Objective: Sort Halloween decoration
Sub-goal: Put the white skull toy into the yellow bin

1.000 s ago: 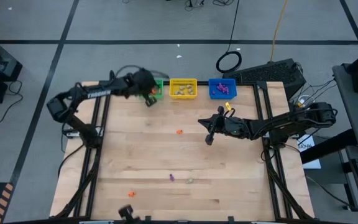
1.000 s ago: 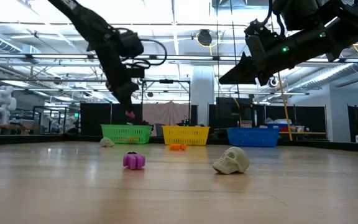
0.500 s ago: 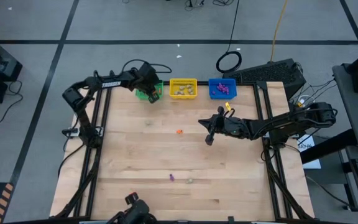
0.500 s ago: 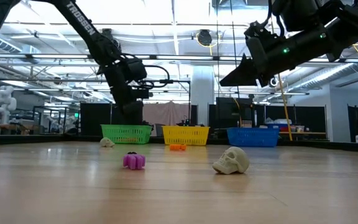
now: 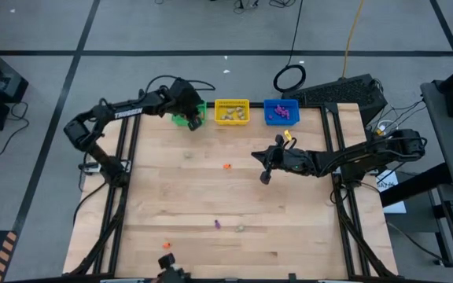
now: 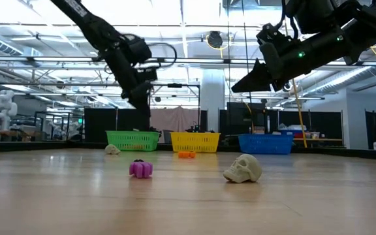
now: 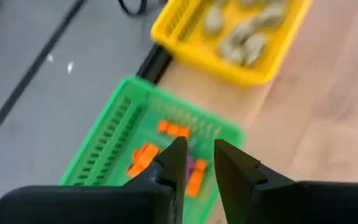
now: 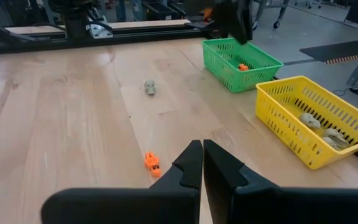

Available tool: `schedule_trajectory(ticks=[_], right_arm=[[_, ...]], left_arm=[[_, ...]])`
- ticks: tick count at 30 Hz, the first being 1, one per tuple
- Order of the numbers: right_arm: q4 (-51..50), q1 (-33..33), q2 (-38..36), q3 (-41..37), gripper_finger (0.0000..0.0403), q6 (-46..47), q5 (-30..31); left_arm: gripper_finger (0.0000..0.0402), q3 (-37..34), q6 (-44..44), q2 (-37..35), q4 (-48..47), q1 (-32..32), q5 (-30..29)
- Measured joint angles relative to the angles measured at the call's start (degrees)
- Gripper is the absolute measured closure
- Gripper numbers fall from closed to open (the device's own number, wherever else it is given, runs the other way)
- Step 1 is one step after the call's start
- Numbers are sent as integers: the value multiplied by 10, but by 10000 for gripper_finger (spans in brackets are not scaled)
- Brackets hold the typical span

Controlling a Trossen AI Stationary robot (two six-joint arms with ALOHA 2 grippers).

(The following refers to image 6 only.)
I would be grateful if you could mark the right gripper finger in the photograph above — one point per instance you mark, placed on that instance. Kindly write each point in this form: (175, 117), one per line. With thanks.
(256, 81)

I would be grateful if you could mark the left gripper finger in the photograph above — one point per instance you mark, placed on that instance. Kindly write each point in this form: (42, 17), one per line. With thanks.
(145, 117)

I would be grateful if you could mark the beige plastic skull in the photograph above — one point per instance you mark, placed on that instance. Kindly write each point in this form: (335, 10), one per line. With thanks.
(112, 149)
(243, 168)

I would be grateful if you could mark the purple toy block front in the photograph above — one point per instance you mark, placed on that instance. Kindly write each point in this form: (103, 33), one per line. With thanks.
(140, 170)

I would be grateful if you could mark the orange toy block front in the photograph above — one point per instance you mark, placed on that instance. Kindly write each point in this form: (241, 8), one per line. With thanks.
(187, 155)

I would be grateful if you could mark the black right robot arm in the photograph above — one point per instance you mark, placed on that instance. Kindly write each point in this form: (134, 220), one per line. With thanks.
(374, 23)

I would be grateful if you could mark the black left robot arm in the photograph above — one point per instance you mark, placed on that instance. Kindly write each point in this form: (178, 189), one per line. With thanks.
(90, 23)

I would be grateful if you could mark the green plastic basket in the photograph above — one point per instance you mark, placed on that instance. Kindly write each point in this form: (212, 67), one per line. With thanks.
(132, 141)

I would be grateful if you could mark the pink hanging cloth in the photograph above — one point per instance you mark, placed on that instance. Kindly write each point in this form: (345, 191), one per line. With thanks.
(173, 119)

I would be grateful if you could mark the black partition panel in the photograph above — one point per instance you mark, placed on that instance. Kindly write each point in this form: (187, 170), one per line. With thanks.
(325, 125)
(100, 125)

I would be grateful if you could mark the yellow plastic basket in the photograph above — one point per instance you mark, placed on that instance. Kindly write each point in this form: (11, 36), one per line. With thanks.
(194, 142)

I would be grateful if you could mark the long overhead light bar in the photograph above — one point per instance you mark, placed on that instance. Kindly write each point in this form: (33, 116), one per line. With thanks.
(191, 60)

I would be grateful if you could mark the blue storage bin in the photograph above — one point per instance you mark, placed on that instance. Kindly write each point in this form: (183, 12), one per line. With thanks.
(292, 132)

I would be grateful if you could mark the blue plastic basket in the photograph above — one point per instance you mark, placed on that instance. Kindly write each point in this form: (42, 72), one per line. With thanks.
(265, 143)

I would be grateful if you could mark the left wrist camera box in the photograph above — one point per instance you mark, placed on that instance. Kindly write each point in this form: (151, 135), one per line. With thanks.
(139, 49)

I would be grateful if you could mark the black metal stand frame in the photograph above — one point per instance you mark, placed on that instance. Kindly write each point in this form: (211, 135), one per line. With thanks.
(181, 85)

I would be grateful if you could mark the black aluminium table frame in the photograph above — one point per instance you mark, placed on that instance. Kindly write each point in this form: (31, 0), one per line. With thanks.
(44, 146)

